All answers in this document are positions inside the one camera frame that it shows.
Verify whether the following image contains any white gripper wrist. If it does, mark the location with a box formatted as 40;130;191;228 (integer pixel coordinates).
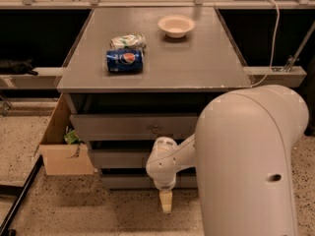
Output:
154;178;176;213

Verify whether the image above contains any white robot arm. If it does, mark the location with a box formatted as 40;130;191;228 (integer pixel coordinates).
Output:
146;85;309;236

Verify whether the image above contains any grey bottom drawer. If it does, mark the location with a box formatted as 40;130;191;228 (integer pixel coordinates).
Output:
100;174;197;189

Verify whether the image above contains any grey drawer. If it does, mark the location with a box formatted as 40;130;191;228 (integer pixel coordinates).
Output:
70;114;197;142
89;149;149;168
100;174;197;189

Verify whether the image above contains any grey middle drawer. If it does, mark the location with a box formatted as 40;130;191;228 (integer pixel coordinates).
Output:
89;149;149;168

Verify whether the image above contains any grey top drawer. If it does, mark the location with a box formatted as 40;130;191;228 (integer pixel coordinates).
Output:
70;114;197;142

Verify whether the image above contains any grey drawer cabinet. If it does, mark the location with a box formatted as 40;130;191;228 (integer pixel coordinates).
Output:
57;7;251;189

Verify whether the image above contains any brown cardboard box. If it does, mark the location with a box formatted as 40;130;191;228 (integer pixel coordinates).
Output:
38;95;95;175

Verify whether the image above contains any green packet in box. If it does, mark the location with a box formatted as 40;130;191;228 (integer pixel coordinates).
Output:
64;130;82;145

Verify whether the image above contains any black metal floor bar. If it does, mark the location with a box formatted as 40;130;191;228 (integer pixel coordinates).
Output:
0;156;43;236

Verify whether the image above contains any blue pepsi can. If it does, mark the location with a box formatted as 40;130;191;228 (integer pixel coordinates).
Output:
106;49;144;73

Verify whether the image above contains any crushed green white can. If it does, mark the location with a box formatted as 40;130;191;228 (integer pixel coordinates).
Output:
110;33;147;49

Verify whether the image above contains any white paper bowl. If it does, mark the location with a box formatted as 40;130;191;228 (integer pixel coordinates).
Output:
157;15;195;38

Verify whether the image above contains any black object on rail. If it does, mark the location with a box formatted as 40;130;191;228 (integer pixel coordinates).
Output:
0;59;38;76

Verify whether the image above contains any white cable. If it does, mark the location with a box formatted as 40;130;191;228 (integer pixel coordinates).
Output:
251;0;281;88

